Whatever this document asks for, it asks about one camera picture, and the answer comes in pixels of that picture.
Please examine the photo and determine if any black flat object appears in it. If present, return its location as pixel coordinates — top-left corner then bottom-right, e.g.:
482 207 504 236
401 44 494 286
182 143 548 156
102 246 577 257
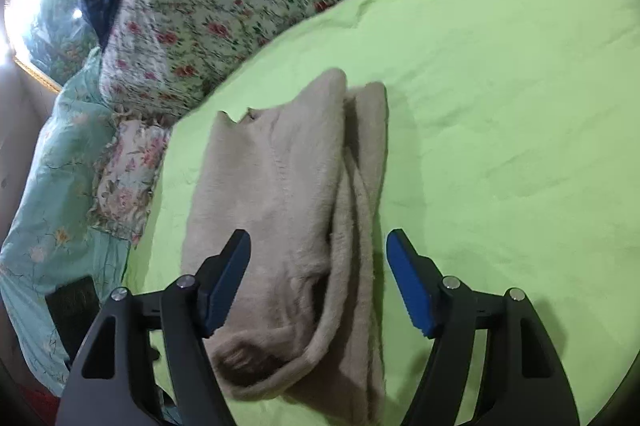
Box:
45 276 101 357

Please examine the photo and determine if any green bed sheet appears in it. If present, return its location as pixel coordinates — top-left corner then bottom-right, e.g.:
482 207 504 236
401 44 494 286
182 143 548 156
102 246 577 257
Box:
122 0 636 426

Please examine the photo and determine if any pale floral ruffled pillow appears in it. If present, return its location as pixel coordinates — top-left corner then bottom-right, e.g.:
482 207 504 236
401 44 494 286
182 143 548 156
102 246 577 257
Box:
90 116 171 247

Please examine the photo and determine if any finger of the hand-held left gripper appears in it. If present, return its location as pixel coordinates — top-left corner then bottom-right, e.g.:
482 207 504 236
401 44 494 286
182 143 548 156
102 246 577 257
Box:
55 229 252 426
386 228 581 426

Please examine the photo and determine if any teal floral quilt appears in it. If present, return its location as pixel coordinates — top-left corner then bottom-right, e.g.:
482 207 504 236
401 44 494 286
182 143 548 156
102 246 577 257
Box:
0 0 131 399

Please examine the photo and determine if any beige knitted sweater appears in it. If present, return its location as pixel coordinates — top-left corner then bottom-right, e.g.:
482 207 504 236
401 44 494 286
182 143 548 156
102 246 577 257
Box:
181 67 390 426

